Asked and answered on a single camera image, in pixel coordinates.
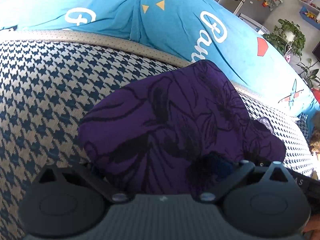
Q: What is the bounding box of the broad-leaf potted plant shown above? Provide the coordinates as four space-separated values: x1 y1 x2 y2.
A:
297 58 320 90

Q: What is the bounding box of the purple floral garment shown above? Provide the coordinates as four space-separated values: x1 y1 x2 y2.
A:
77 60 287 196

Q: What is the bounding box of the blue wall shelf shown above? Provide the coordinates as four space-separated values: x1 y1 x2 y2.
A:
298 0 320 23

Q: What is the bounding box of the brown furry object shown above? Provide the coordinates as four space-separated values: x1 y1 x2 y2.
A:
309 111 320 157

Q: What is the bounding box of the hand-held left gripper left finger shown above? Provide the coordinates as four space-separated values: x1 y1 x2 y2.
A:
32 164 131 204

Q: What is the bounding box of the white chest freezer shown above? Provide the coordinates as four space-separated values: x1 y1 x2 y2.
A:
239 13 271 35

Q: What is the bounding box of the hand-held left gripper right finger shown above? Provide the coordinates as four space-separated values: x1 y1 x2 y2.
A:
198 155 292 204

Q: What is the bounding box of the black screen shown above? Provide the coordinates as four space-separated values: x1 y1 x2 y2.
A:
312 39 320 62

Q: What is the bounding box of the green potted plant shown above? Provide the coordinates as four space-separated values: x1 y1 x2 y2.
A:
263 18 306 61

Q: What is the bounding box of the houndstooth sofa seat cover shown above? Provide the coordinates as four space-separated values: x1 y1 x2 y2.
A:
0 29 320 240

